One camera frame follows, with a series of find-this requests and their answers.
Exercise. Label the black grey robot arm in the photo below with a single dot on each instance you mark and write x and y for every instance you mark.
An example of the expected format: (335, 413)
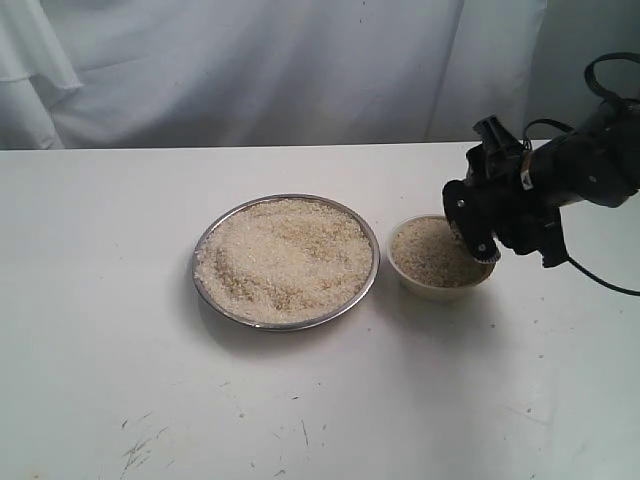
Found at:
(597, 162)

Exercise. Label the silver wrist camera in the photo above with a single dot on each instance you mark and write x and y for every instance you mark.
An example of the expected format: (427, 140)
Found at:
(482, 258)

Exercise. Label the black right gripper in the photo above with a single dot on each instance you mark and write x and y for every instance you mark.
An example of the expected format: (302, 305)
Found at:
(491, 206)

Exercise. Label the round metal rice tray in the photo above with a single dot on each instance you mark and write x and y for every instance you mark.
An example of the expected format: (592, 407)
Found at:
(285, 262)

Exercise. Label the white backdrop curtain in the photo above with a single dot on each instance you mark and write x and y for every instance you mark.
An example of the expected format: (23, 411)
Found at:
(147, 74)

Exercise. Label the white bowl of rice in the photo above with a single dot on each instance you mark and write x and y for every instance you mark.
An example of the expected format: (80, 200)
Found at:
(431, 262)

